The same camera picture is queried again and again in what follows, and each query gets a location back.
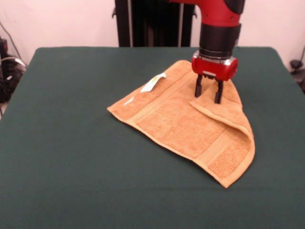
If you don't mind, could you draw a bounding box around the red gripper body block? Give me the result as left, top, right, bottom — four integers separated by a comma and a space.
191, 50, 239, 82

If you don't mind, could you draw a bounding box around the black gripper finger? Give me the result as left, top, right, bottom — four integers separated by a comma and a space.
213, 80, 225, 104
194, 74, 204, 98

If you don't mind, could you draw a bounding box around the tan terry towel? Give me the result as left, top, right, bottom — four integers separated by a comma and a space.
106, 60, 256, 189

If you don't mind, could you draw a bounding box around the dark stand base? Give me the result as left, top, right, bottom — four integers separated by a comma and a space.
289, 59, 305, 94

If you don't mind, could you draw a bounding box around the dark green table cloth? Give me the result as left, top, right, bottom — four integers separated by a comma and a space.
0, 46, 305, 229

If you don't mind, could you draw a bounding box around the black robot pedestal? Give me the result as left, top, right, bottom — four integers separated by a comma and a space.
111, 0, 202, 48

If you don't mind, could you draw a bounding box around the black cable tangle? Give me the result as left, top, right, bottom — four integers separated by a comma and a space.
0, 56, 27, 103

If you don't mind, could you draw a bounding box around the black wall box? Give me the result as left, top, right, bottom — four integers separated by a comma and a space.
0, 38, 10, 59

